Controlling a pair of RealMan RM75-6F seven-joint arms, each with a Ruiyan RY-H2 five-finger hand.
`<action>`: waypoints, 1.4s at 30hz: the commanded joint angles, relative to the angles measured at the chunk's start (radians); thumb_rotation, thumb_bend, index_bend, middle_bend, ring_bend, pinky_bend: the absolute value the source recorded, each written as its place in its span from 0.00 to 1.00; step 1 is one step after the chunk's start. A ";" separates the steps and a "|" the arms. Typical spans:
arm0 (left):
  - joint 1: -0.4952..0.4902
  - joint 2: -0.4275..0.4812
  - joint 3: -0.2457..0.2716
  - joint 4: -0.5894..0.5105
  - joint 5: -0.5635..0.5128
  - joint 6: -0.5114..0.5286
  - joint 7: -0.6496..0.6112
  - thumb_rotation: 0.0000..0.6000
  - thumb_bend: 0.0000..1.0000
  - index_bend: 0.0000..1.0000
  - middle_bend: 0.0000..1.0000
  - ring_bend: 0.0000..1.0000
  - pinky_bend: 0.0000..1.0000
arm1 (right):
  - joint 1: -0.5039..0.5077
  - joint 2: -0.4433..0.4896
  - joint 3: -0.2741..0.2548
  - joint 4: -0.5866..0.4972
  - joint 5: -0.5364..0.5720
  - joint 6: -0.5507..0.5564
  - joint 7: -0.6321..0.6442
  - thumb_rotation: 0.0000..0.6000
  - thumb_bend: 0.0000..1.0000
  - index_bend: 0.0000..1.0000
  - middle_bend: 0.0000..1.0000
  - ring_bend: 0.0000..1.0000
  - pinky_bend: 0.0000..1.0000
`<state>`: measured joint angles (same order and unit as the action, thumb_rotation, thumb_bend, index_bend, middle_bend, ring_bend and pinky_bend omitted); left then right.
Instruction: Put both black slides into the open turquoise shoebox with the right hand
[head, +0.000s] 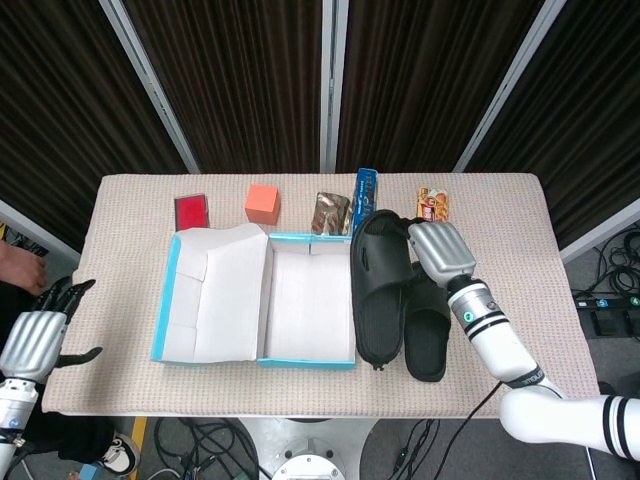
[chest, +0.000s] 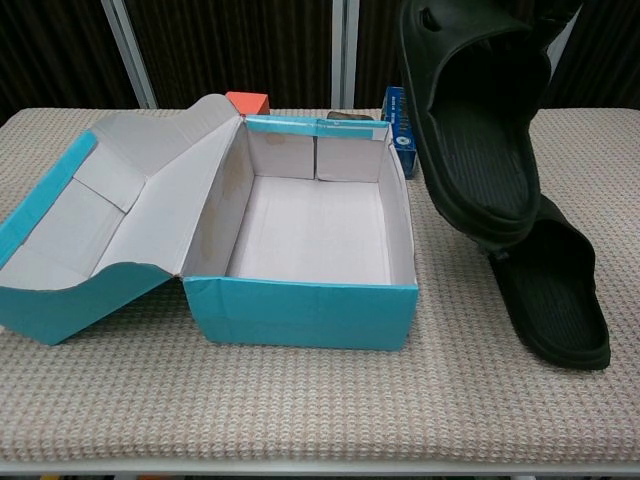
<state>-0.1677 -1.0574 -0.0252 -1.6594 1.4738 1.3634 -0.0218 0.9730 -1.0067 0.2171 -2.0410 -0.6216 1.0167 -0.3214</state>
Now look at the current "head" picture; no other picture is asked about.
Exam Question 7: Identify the yellow snack bar package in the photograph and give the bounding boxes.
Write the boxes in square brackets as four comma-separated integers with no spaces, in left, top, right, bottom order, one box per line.
[416,186,451,223]

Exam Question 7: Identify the light blue open shoe box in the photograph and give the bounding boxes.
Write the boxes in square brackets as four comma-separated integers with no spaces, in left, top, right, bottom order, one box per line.
[150,223,357,370]

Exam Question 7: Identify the black slipper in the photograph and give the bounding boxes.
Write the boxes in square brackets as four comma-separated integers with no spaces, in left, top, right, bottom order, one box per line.
[402,259,454,384]
[349,209,417,372]

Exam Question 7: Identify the dark brown pleated curtain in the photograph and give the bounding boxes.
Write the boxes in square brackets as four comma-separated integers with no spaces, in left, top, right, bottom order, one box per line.
[122,0,325,175]
[465,0,640,250]
[334,0,547,175]
[0,0,190,251]

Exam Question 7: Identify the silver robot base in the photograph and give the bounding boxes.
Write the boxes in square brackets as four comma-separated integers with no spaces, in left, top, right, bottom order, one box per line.
[234,417,381,480]

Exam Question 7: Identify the black foot pedal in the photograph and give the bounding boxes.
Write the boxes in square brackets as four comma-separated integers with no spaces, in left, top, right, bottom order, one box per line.
[592,309,640,337]

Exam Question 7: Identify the person's bare hand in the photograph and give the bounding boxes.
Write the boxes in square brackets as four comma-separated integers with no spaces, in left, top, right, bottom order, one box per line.
[0,239,50,296]

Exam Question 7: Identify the red flat box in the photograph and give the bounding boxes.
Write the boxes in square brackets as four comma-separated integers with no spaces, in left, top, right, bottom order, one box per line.
[173,193,211,232]

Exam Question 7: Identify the black cable with inline switch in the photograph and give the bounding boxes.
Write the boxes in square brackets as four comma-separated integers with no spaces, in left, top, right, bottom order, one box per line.
[392,418,441,480]

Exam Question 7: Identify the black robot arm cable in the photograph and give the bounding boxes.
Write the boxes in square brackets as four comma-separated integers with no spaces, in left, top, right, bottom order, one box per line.
[442,380,506,451]

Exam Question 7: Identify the black trouser leg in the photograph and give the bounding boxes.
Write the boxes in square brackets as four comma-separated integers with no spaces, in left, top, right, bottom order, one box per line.
[37,412,119,464]

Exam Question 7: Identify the tangled black floor cables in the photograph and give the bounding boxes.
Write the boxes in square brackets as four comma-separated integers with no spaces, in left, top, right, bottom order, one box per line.
[152,418,261,480]

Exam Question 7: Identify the brown gold snack packet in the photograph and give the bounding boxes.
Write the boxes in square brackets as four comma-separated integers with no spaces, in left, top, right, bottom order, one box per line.
[310,192,353,236]

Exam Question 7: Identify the white black sneaker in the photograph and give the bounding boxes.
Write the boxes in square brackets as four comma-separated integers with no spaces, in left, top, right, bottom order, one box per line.
[99,430,141,475]

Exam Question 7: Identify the grey metal frame post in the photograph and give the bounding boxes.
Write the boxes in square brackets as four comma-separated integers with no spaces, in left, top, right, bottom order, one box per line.
[318,0,350,175]
[559,199,640,265]
[0,199,82,262]
[98,0,202,175]
[451,0,569,175]

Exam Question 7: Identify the black cable bundle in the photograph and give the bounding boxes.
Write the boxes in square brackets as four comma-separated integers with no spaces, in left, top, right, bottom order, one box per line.
[584,232,640,296]

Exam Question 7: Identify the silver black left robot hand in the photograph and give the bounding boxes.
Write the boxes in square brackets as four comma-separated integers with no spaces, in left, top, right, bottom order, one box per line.
[0,277,104,384]

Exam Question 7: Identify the beige fabric-covered table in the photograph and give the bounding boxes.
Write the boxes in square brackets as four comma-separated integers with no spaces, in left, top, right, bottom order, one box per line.
[42,172,601,420]

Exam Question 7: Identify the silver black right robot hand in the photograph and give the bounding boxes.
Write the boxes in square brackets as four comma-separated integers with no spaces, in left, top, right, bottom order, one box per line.
[407,219,477,289]

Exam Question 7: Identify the black power strip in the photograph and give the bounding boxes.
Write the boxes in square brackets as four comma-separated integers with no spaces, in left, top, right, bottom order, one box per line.
[574,294,640,311]

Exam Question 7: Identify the long blue carton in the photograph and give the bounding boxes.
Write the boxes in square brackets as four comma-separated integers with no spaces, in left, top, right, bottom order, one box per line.
[352,167,380,231]

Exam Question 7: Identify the orange cube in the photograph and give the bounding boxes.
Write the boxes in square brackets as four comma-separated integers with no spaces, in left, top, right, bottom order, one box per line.
[244,183,280,225]

